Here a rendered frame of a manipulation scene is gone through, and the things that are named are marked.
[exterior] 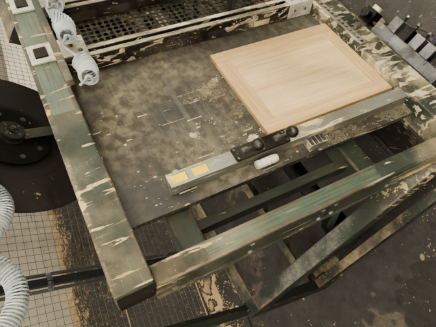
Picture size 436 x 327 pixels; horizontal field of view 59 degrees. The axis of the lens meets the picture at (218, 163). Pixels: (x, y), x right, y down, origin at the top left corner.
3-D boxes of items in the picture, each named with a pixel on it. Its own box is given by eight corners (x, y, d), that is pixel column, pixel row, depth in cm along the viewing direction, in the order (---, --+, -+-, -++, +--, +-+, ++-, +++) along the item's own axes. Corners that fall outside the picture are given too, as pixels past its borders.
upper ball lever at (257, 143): (250, 154, 122) (268, 147, 110) (241, 158, 121) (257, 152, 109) (246, 143, 123) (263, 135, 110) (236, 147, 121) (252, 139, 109)
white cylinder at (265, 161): (257, 171, 123) (278, 163, 125) (259, 166, 120) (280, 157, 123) (253, 164, 124) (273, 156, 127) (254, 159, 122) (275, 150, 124)
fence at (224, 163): (403, 103, 146) (408, 95, 143) (172, 195, 115) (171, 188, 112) (394, 95, 148) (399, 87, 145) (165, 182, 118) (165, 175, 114)
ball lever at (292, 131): (282, 142, 126) (303, 133, 114) (272, 146, 125) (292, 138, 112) (278, 132, 126) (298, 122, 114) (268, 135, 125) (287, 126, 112)
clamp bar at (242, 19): (311, 15, 174) (327, -37, 155) (41, 88, 136) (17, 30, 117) (299, 4, 179) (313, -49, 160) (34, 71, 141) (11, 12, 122)
